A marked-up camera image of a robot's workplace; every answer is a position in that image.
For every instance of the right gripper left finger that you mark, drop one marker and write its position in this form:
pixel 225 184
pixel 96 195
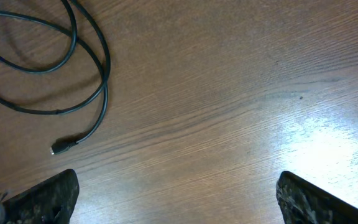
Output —
pixel 49 202

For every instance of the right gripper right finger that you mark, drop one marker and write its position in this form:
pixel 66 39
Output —
pixel 302 202

